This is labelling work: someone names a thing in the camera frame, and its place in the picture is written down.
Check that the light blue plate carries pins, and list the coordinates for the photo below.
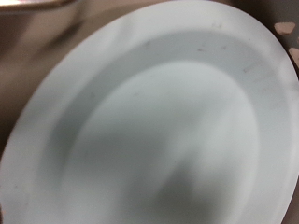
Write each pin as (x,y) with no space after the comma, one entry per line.
(174,124)

